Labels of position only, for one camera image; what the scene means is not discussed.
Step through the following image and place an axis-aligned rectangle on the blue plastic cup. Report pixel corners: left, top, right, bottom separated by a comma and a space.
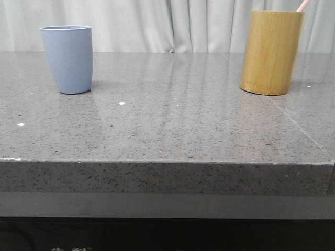
40, 25, 93, 94

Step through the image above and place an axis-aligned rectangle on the white curtain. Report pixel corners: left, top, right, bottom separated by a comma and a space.
0, 0, 335, 54

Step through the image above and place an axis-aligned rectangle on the bamboo cylindrical holder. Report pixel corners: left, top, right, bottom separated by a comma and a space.
240, 10, 304, 96

